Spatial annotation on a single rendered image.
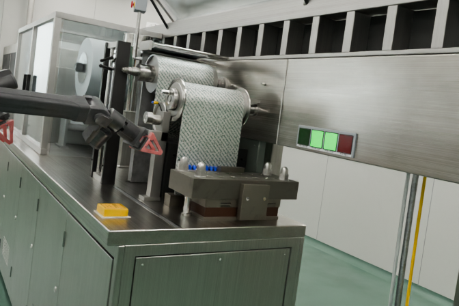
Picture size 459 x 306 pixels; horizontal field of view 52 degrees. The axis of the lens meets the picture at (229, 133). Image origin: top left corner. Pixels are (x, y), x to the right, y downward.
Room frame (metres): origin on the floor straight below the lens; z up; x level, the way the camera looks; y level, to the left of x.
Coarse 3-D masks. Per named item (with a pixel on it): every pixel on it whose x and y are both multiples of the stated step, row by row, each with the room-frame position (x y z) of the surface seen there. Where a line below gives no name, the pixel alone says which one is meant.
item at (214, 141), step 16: (192, 128) 1.57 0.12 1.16; (208, 128) 1.60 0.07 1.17; (224, 128) 1.63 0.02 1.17; (240, 128) 1.67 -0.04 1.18; (192, 144) 1.57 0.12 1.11; (208, 144) 1.60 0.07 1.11; (224, 144) 1.64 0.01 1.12; (176, 160) 1.55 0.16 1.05; (192, 160) 1.58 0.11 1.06; (208, 160) 1.61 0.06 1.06; (224, 160) 1.64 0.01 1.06
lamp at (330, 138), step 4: (328, 136) 1.43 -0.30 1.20; (332, 136) 1.41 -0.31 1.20; (336, 136) 1.40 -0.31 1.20; (324, 140) 1.44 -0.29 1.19; (328, 140) 1.42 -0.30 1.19; (332, 140) 1.41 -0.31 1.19; (336, 140) 1.40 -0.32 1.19; (324, 144) 1.43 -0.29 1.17; (328, 144) 1.42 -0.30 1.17; (332, 144) 1.41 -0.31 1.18; (324, 148) 1.43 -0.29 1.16; (328, 148) 1.42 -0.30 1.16; (332, 148) 1.41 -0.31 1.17
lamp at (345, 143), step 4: (340, 136) 1.38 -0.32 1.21; (344, 136) 1.37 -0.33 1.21; (348, 136) 1.36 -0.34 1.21; (340, 140) 1.38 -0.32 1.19; (344, 140) 1.37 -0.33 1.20; (348, 140) 1.35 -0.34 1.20; (340, 144) 1.38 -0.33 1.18; (344, 144) 1.37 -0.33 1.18; (348, 144) 1.35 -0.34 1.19; (340, 148) 1.38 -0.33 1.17; (344, 148) 1.36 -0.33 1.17; (348, 148) 1.35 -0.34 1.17; (344, 152) 1.36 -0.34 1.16; (348, 152) 1.35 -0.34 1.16
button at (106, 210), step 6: (102, 204) 1.34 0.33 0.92; (108, 204) 1.35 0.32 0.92; (114, 204) 1.36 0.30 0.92; (120, 204) 1.37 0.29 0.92; (102, 210) 1.30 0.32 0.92; (108, 210) 1.30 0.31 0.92; (114, 210) 1.31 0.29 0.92; (120, 210) 1.31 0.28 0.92; (126, 210) 1.32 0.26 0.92; (108, 216) 1.30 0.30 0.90; (114, 216) 1.31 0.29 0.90; (120, 216) 1.32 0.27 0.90; (126, 216) 1.33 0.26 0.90
